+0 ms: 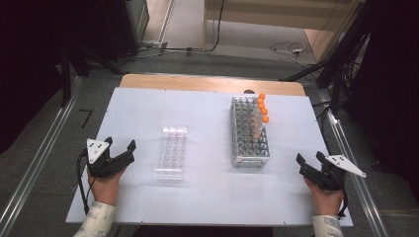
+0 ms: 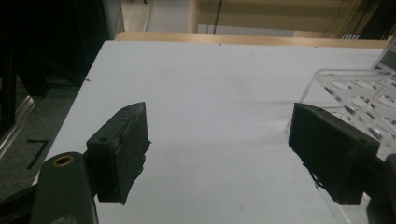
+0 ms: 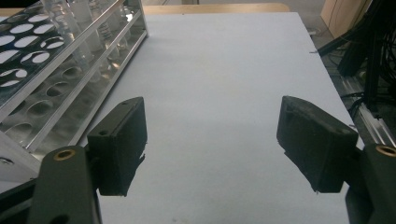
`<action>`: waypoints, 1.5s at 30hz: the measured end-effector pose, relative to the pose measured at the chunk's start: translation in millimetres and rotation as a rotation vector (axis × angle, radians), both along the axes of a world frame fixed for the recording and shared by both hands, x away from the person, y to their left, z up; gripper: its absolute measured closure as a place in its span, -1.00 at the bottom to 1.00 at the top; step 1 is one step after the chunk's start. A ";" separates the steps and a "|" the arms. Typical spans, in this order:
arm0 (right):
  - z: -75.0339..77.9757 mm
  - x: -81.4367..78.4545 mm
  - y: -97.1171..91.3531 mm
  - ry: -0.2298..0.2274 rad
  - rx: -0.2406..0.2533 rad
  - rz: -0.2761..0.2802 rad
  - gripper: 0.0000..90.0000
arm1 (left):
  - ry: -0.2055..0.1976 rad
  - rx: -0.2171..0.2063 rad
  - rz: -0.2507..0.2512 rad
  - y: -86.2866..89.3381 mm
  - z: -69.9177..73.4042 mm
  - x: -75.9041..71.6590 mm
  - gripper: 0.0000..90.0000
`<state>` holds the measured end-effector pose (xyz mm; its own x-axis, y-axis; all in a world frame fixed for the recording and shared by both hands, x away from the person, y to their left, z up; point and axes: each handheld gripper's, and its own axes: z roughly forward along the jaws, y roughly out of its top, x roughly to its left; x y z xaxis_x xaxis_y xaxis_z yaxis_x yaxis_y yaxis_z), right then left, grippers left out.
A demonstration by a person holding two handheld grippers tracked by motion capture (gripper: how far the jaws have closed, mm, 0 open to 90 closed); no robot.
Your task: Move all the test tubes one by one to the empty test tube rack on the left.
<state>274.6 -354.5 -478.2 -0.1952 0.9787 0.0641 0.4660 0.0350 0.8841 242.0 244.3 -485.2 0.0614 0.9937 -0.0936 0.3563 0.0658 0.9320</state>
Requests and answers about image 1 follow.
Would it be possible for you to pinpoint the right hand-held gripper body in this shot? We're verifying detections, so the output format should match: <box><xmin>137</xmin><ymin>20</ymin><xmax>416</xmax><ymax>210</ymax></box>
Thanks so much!
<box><xmin>299</xmin><ymin>153</ymin><xmax>368</xmax><ymax>192</ymax></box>

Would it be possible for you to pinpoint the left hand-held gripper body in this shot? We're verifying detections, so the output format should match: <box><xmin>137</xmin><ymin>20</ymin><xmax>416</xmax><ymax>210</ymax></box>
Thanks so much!
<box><xmin>86</xmin><ymin>137</ymin><xmax>128</xmax><ymax>179</ymax></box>

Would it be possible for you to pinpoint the clear plastic tube rack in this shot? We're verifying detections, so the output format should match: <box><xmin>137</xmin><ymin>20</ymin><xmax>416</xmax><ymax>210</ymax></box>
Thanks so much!
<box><xmin>154</xmin><ymin>124</ymin><xmax>189</xmax><ymax>182</ymax></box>

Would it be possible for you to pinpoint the metal tube rack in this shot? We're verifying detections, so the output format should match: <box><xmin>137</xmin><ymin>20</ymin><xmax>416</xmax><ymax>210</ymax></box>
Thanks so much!
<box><xmin>229</xmin><ymin>95</ymin><xmax>272</xmax><ymax>169</ymax></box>

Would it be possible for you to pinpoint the person's right hand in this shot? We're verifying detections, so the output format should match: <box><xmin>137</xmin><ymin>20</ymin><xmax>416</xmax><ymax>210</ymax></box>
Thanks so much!
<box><xmin>302</xmin><ymin>177</ymin><xmax>345</xmax><ymax>217</ymax></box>

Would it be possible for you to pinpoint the person's left hand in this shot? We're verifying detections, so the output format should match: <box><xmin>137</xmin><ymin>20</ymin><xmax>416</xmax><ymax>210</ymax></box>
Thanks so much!
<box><xmin>86</xmin><ymin>167</ymin><xmax>128</xmax><ymax>207</ymax></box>

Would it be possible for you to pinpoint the black metal stand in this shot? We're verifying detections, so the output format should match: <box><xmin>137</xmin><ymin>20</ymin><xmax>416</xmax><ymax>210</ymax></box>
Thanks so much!
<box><xmin>58</xmin><ymin>40</ymin><xmax>127</xmax><ymax>109</ymax></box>

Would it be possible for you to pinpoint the white board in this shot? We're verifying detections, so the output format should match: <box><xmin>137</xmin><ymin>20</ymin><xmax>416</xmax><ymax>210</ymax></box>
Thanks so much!
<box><xmin>65</xmin><ymin>86</ymin><xmax>355</xmax><ymax>228</ymax></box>

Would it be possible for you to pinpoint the dark curtain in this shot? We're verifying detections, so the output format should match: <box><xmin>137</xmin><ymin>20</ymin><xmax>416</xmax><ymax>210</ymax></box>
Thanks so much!
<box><xmin>342</xmin><ymin>0</ymin><xmax>419</xmax><ymax>198</ymax></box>
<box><xmin>0</xmin><ymin>0</ymin><xmax>72</xmax><ymax>156</ymax></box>

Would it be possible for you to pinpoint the black tripod stand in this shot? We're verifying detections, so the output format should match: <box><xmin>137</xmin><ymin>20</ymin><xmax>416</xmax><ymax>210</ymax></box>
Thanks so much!
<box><xmin>279</xmin><ymin>0</ymin><xmax>375</xmax><ymax>117</ymax></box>

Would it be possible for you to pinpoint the dark cabinet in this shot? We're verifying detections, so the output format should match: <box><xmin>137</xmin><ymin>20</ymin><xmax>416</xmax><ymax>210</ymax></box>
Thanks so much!
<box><xmin>65</xmin><ymin>0</ymin><xmax>150</xmax><ymax>62</ymax></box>

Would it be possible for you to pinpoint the wooden shelf unit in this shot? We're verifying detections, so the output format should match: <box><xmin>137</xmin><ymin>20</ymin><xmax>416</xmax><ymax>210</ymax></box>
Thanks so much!
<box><xmin>202</xmin><ymin>0</ymin><xmax>368</xmax><ymax>63</ymax></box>

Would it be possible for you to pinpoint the metal floor rail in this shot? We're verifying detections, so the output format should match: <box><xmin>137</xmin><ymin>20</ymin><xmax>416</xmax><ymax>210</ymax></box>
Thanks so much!
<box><xmin>316</xmin><ymin>88</ymin><xmax>390</xmax><ymax>237</ymax></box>
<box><xmin>0</xmin><ymin>75</ymin><xmax>84</xmax><ymax>237</ymax></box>

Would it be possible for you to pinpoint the right hand-held gripper cable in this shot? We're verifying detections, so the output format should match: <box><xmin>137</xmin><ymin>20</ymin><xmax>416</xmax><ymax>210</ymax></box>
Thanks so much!
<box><xmin>335</xmin><ymin>177</ymin><xmax>350</xmax><ymax>220</ymax></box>

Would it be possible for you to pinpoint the hand-held gripper cable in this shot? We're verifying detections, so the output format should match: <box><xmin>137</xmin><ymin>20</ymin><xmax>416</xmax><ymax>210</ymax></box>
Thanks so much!
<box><xmin>75</xmin><ymin>150</ymin><xmax>97</xmax><ymax>215</ymax></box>
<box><xmin>335</xmin><ymin>177</ymin><xmax>350</xmax><ymax>220</ymax></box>

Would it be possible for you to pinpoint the left hand-held gripper cable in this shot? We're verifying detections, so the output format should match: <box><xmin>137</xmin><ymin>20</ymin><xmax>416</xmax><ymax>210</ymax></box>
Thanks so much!
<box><xmin>75</xmin><ymin>150</ymin><xmax>97</xmax><ymax>215</ymax></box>

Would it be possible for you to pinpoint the white floor cable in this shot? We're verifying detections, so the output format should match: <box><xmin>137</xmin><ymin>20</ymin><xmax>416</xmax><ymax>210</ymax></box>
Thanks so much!
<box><xmin>269</xmin><ymin>40</ymin><xmax>308</xmax><ymax>67</ymax></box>

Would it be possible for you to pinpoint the black floor cable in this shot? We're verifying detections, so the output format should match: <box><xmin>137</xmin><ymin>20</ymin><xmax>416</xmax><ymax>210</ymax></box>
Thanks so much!
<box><xmin>139</xmin><ymin>0</ymin><xmax>226</xmax><ymax>56</ymax></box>

